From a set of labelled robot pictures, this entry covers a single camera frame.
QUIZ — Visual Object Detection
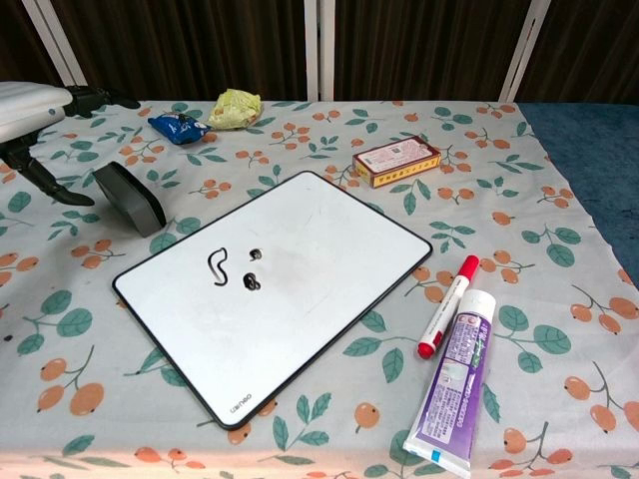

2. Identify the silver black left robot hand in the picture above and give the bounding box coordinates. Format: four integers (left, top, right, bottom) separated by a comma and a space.
0, 81, 142, 208

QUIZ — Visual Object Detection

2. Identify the grey whiteboard eraser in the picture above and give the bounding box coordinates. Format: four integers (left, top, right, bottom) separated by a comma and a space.
92, 161, 168, 239

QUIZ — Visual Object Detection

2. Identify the blue snack packet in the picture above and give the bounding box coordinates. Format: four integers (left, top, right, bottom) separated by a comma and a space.
148, 112, 213, 146

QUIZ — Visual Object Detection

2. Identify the yellow green snack packet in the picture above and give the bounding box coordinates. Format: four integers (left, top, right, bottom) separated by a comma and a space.
207, 88, 263, 132

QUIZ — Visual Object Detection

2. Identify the red and yellow medicine box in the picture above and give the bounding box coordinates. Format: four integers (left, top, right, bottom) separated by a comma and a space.
351, 137, 443, 190

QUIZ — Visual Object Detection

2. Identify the dark brown curtain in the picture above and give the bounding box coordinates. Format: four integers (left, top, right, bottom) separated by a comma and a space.
0, 0, 639, 105

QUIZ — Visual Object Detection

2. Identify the red capped whiteboard marker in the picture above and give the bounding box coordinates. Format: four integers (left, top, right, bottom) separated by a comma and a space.
416, 254, 481, 360

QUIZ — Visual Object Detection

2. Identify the floral fruit print tablecloth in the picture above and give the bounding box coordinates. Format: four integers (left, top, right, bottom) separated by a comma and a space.
0, 99, 639, 479

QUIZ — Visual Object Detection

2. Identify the purple white toothpaste tube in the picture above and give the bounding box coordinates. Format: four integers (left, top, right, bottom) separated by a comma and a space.
401, 288, 497, 474

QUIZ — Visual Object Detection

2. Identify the dark blue cloth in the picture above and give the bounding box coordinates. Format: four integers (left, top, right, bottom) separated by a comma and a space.
518, 101, 639, 291

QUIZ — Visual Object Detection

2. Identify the white slanted frame bar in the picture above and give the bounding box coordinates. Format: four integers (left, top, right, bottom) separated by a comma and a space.
497, 0, 552, 104
21, 0, 90, 88

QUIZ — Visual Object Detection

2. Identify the white upright frame post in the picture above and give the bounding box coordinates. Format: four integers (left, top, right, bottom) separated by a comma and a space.
319, 0, 336, 103
304, 0, 320, 103

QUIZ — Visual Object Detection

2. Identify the white board with black frame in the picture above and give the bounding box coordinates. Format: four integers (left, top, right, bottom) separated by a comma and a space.
112, 170, 434, 432

